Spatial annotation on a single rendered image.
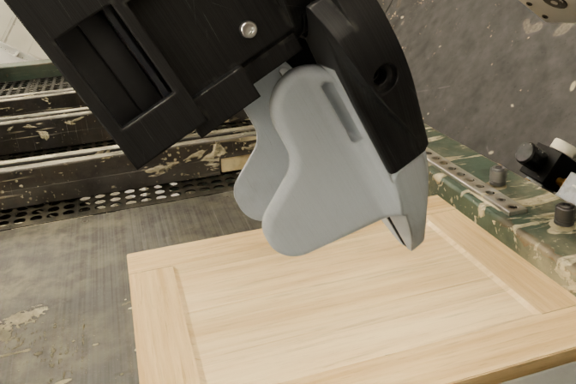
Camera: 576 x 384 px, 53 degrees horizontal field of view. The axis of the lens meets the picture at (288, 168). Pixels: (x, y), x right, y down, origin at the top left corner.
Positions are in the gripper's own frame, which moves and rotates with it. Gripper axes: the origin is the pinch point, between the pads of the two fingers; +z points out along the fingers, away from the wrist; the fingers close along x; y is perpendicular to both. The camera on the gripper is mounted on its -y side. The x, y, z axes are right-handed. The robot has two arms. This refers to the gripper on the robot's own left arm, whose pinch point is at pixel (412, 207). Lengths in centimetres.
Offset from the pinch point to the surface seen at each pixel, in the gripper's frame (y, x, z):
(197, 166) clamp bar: 5, -85, 22
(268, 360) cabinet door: 11.4, -30.9, 25.4
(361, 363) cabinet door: 4.0, -26.5, 29.2
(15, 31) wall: 61, -554, -17
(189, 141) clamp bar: 4, -86, 18
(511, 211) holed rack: -25, -41, 39
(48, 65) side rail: 25, -201, 0
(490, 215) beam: -23, -43, 39
